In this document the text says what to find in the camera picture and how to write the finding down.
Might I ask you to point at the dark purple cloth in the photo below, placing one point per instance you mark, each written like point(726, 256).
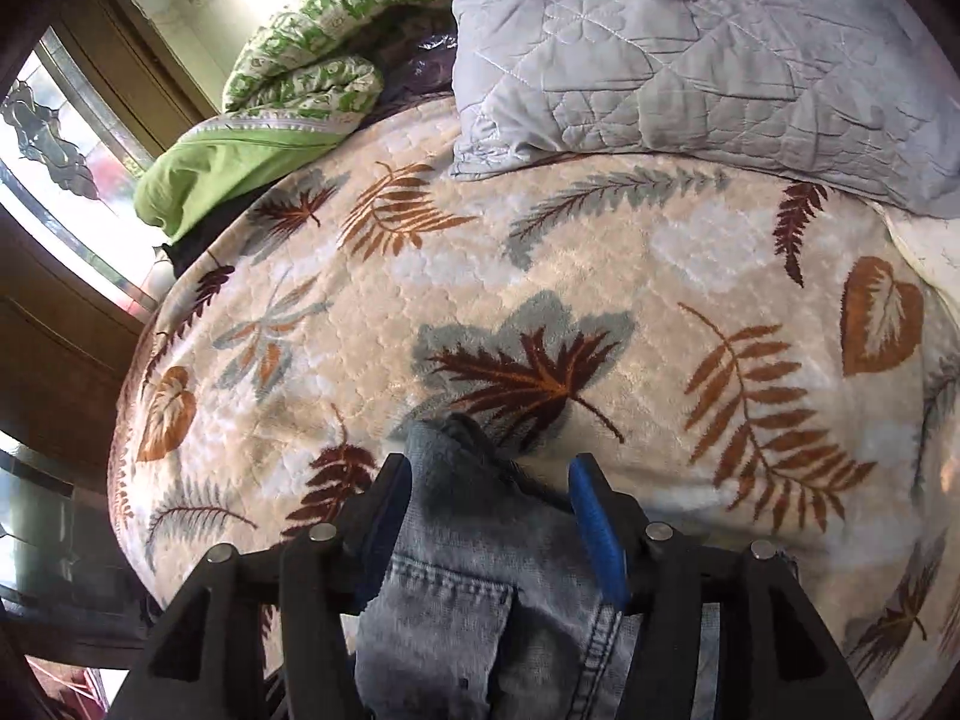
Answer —
point(424, 60)

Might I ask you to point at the patterned glass window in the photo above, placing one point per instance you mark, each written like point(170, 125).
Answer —
point(67, 165)

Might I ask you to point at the white cloth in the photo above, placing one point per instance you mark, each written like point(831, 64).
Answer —
point(926, 255)

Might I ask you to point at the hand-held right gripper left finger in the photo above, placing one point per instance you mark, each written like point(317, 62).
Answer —
point(390, 521)

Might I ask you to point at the leaf print blanket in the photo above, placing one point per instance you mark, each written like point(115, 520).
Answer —
point(570, 262)

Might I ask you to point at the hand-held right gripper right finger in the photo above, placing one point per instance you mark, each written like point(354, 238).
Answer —
point(598, 532)

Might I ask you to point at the green pillow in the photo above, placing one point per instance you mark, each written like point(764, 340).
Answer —
point(217, 180)

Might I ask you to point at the black cloth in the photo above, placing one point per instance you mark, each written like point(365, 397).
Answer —
point(187, 255)

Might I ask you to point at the grey quilted pillow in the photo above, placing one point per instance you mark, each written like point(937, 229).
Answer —
point(690, 52)

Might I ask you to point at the wooden window frame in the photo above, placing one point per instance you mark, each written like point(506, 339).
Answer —
point(142, 60)

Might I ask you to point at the grey-blue denim pants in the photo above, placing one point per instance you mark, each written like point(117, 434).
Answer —
point(450, 615)

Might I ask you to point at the green white patterned quilt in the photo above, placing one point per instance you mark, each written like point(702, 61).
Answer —
point(322, 37)

